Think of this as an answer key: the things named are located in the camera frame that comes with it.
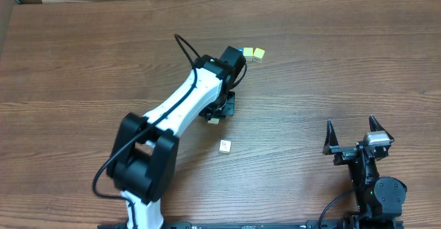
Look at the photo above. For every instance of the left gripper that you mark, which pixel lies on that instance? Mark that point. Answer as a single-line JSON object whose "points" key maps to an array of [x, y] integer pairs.
{"points": [[207, 112]]}

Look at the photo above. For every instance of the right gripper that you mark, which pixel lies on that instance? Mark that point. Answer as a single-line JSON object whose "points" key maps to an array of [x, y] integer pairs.
{"points": [[343, 152]]}

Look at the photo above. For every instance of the green letter Z block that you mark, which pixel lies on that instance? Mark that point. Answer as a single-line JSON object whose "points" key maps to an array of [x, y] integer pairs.
{"points": [[214, 121]]}

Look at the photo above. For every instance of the white picture block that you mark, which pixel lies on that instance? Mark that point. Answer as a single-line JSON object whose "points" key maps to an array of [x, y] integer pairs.
{"points": [[225, 146]]}

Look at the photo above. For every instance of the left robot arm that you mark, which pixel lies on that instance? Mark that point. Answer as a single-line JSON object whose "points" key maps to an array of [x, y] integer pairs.
{"points": [[143, 157]]}

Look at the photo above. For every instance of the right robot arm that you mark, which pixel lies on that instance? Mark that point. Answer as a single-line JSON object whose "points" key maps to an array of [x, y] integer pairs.
{"points": [[379, 199]]}

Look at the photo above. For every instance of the yellow block top middle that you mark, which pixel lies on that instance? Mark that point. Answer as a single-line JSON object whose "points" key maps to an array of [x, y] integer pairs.
{"points": [[248, 53]]}

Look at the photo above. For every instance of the yellow block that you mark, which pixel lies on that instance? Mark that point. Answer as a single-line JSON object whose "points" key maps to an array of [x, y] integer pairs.
{"points": [[258, 55], [248, 53]]}

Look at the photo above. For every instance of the yellow block top right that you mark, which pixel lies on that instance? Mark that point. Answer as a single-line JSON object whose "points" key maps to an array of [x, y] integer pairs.
{"points": [[258, 55]]}

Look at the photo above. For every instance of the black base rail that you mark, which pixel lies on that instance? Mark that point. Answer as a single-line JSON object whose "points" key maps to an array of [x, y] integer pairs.
{"points": [[311, 224]]}

